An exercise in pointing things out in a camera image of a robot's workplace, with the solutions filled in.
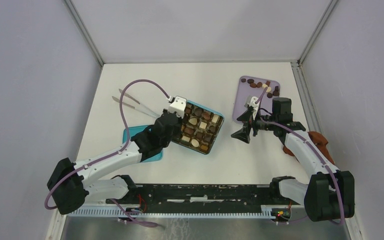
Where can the brown cloth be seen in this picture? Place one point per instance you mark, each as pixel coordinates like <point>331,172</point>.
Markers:
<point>321,143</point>

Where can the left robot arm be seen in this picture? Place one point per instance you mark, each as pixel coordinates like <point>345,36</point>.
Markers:
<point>71,184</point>

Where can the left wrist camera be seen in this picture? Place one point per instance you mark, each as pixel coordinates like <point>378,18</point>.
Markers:
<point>177,106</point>

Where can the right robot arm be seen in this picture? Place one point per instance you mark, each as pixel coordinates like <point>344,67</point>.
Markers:
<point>330,193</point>

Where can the teal chocolate tin box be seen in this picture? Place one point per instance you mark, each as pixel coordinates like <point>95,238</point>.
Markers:
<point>200,128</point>

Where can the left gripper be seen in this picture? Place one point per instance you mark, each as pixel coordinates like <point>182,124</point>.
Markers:
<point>180,121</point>

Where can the teal tin lid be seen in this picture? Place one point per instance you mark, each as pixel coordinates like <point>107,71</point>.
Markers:
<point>132,132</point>

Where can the white cable duct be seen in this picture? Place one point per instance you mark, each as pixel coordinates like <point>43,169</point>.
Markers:
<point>114,211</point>

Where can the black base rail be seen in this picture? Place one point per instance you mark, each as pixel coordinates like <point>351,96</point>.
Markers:
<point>203,198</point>

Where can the metal tongs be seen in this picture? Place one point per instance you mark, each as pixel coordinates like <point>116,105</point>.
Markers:
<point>133,103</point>

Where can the lilac plastic tray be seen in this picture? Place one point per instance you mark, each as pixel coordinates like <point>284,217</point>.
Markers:
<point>254,86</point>

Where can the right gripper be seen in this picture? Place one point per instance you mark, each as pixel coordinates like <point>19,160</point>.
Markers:
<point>243,134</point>

